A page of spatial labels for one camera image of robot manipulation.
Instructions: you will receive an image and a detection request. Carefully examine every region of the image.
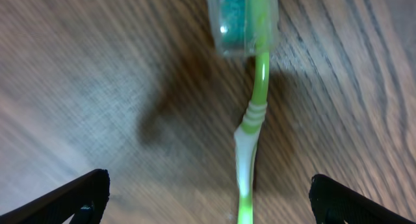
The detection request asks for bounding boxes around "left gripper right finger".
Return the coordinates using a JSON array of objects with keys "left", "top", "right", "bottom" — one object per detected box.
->
[{"left": 309, "top": 174, "right": 413, "bottom": 224}]

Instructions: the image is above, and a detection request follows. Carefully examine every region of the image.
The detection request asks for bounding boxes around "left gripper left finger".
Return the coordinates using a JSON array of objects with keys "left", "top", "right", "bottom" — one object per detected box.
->
[{"left": 1, "top": 169, "right": 110, "bottom": 224}]

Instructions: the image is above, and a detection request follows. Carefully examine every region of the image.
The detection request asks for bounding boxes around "green white toothbrush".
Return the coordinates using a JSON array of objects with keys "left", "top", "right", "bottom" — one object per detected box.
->
[{"left": 207, "top": 0, "right": 279, "bottom": 224}]

